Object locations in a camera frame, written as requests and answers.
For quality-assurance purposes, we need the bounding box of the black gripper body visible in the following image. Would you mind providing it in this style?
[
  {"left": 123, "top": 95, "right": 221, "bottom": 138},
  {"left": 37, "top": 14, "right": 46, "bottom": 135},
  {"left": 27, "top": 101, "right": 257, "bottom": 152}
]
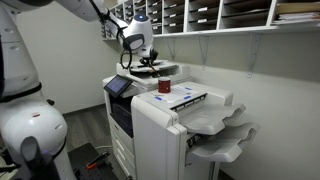
[{"left": 140, "top": 48, "right": 160, "bottom": 65}]

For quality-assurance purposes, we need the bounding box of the thin dark pen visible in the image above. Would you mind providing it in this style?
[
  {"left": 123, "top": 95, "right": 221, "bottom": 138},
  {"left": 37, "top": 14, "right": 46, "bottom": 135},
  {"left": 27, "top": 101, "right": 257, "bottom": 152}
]
[{"left": 148, "top": 63, "right": 159, "bottom": 77}]

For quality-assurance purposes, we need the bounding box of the red mug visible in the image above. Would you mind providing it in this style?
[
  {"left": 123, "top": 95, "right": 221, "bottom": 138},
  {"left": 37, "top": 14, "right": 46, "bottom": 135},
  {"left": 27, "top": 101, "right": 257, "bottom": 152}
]
[{"left": 157, "top": 76, "right": 172, "bottom": 94}]

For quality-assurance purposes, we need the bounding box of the copier touch screen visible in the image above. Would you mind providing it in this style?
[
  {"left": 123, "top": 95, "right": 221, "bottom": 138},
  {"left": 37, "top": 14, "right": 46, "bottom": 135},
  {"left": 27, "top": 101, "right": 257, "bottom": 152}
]
[{"left": 103, "top": 74, "right": 134, "bottom": 99}]

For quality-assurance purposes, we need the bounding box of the white mail sorter shelf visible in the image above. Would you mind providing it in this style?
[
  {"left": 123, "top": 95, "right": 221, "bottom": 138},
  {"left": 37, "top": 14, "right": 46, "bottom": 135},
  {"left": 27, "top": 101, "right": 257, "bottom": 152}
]
[{"left": 101, "top": 0, "right": 320, "bottom": 40}]

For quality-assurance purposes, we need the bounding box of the white finisher with trays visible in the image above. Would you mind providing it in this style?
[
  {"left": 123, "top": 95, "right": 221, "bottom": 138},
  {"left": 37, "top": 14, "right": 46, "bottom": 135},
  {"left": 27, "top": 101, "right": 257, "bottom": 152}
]
[{"left": 130, "top": 80, "right": 261, "bottom": 180}]

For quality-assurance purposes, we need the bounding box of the white office copier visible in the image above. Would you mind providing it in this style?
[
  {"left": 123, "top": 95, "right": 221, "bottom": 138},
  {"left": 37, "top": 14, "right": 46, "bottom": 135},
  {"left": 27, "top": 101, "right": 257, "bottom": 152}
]
[{"left": 102, "top": 59, "right": 192, "bottom": 180}]

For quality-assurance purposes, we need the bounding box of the grey floor plate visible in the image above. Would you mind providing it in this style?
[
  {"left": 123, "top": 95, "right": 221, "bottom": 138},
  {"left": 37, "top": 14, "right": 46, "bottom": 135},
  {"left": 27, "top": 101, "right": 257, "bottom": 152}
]
[{"left": 68, "top": 142, "right": 101, "bottom": 163}]

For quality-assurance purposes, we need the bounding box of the white paper stack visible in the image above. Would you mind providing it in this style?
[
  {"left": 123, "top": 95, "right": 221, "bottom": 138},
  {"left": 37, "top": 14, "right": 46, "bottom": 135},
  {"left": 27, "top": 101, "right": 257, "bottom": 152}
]
[{"left": 271, "top": 12, "right": 320, "bottom": 25}]

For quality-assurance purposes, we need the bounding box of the tan folder stack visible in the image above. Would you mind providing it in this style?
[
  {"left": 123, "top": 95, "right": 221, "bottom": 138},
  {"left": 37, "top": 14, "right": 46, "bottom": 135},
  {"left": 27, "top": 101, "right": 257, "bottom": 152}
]
[{"left": 275, "top": 1, "right": 320, "bottom": 15}]

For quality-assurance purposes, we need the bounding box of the white shelf bracket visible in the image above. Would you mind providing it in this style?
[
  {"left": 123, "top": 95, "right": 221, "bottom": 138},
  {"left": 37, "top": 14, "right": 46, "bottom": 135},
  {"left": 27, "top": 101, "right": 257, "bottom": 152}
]
[
  {"left": 165, "top": 35, "right": 178, "bottom": 62},
  {"left": 247, "top": 32, "right": 263, "bottom": 80},
  {"left": 197, "top": 34, "right": 210, "bottom": 71}
]

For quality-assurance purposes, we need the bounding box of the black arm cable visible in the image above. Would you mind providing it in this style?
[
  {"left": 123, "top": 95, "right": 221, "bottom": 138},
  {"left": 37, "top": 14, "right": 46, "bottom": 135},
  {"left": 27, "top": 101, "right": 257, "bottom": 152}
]
[{"left": 88, "top": 0, "right": 135, "bottom": 70}]

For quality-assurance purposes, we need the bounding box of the orange-handled clamp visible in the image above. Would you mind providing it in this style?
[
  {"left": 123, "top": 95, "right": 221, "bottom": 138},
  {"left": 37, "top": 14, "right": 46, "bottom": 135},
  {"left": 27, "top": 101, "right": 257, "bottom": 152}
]
[{"left": 85, "top": 151, "right": 111, "bottom": 171}]

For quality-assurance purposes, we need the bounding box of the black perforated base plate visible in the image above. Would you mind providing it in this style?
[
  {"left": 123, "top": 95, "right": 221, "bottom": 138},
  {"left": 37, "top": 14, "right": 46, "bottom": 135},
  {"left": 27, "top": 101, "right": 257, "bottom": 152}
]
[{"left": 73, "top": 156, "right": 118, "bottom": 180}]

